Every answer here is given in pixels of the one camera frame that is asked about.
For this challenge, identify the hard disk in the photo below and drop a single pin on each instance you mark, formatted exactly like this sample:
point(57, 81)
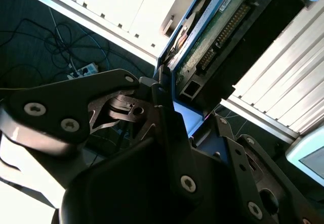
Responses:
point(215, 44)

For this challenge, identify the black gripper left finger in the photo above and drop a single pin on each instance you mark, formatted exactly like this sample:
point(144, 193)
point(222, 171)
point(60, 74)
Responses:
point(50, 100)

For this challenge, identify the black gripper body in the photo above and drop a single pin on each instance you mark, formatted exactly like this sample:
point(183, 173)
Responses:
point(131, 196)

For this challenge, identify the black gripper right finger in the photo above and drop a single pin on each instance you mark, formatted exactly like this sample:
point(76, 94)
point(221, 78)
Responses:
point(240, 163)

